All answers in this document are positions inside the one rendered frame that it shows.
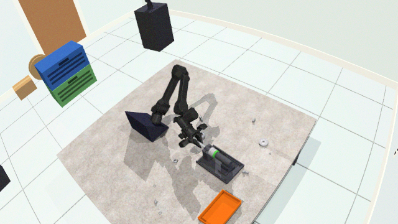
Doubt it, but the orange open tray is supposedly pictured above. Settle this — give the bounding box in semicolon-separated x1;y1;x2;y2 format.
198;190;241;224

